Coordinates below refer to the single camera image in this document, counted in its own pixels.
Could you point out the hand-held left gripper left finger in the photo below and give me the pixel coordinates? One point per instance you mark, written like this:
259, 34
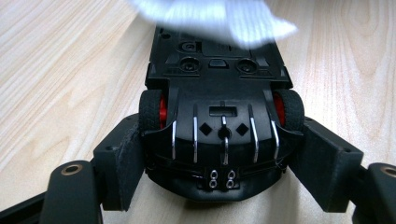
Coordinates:
121, 161

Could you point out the blue toy car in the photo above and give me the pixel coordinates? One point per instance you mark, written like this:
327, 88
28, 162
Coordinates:
218, 93

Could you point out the white wet wipe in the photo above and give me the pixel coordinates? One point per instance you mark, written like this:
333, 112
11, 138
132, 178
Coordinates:
211, 18

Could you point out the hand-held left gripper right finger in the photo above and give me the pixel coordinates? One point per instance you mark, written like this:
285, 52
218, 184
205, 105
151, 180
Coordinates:
327, 165

